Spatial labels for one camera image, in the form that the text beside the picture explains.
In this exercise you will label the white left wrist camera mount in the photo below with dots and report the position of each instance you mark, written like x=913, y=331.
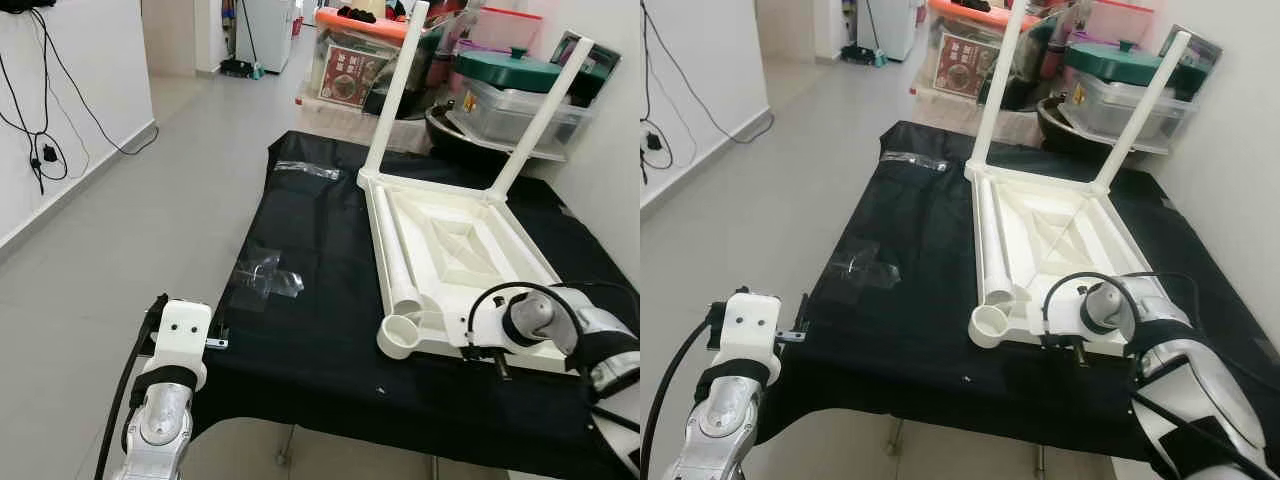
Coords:
x=750, y=325
x=185, y=335

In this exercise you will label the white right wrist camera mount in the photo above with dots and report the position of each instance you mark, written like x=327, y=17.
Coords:
x=1065, y=315
x=485, y=320

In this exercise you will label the clear tape patch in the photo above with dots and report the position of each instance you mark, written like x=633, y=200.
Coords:
x=265, y=280
x=865, y=265

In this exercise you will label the beige patterned cloth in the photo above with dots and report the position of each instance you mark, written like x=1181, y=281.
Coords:
x=340, y=120
x=950, y=110

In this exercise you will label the pink storage box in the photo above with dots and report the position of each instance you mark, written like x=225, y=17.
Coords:
x=1115, y=20
x=505, y=30

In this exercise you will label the black metal wok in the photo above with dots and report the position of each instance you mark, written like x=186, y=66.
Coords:
x=450, y=130
x=1055, y=125

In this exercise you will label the clear tape strip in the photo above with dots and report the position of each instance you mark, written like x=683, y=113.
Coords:
x=305, y=170
x=915, y=160

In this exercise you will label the cream plastic children table top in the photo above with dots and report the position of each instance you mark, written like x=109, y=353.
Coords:
x=1050, y=235
x=450, y=250

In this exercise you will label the clear plastic storage box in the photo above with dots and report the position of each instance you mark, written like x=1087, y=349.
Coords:
x=520, y=115
x=1130, y=110

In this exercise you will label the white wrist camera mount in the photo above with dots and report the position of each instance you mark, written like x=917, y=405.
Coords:
x=1065, y=315
x=485, y=320
x=750, y=325
x=185, y=335

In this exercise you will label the red printed carton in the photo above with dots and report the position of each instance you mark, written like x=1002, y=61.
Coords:
x=960, y=65
x=350, y=75

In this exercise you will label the green pot lid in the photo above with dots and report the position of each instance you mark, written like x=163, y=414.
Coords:
x=510, y=68
x=1120, y=60

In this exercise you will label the black tablecloth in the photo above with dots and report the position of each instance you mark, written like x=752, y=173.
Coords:
x=300, y=370
x=900, y=350

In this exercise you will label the metal folding table frame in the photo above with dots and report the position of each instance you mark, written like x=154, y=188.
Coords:
x=891, y=440
x=287, y=445

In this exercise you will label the white household appliance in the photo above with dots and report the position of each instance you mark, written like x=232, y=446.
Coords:
x=265, y=30
x=890, y=25

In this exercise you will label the black plastic bag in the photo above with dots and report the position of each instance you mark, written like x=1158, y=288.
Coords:
x=420, y=70
x=1025, y=70

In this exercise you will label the dark printed package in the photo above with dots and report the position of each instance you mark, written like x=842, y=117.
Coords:
x=1195, y=50
x=580, y=65

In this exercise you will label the green head floor mop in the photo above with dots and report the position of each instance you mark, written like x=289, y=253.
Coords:
x=865, y=55
x=240, y=68

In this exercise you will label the orange lid storage box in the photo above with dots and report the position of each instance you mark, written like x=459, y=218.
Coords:
x=360, y=20
x=960, y=10

